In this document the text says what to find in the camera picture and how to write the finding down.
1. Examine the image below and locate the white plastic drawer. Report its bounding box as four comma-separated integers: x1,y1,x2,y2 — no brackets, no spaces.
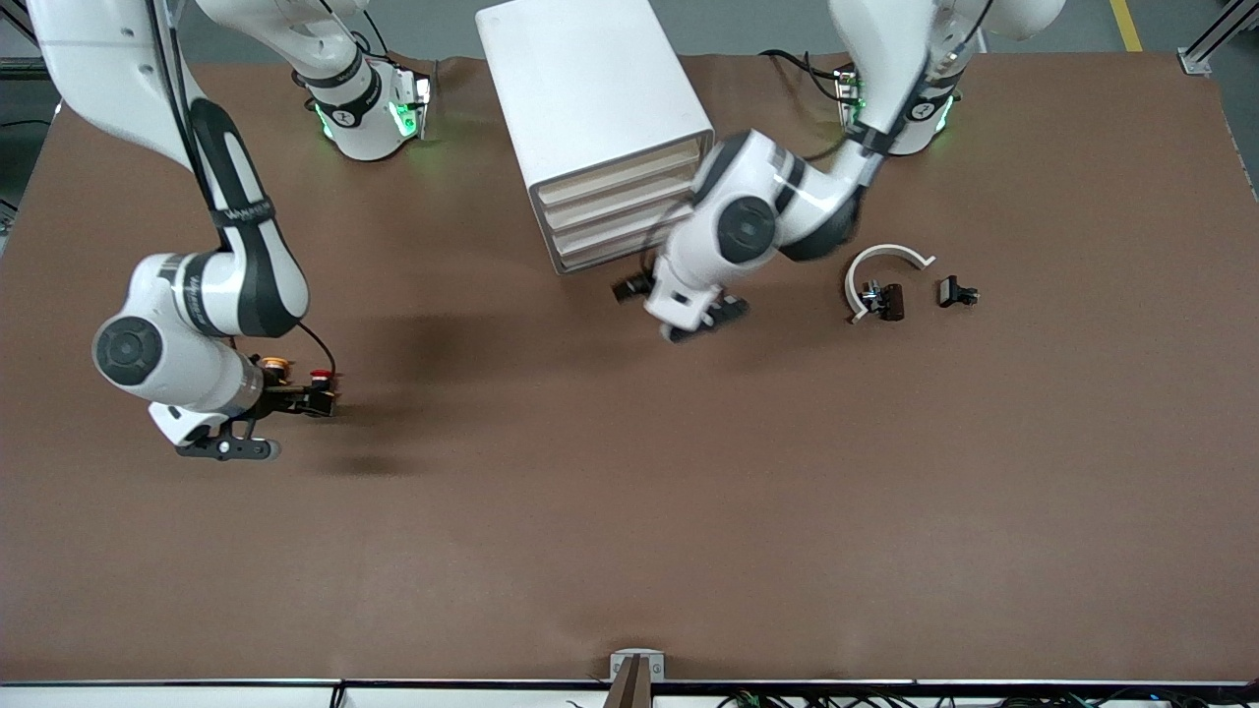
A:
553,228,689,274

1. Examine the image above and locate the brown table mat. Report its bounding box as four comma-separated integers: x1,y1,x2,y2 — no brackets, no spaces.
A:
0,51,1259,684

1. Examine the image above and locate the white plastic tray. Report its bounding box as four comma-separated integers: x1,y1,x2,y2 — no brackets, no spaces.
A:
475,0,717,276

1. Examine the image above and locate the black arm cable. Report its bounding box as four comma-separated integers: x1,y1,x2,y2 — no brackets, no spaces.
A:
148,0,340,389

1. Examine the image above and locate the white half-ring pipe clamp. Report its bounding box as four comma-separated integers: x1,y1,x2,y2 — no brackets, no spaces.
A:
846,243,937,325

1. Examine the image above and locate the chrome valve with maroon handle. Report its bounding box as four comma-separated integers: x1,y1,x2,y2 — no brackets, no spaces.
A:
859,280,906,324

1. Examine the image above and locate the black base cable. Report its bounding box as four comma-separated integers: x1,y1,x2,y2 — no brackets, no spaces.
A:
759,47,855,104

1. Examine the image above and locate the grey metal bracket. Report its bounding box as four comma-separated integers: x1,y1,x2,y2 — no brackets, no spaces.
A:
609,648,666,682

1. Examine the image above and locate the brown post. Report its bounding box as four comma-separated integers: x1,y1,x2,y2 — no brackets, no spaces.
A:
602,656,654,708

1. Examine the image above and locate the aluminium frame profile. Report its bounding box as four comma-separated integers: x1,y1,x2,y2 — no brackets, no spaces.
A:
1178,0,1259,77

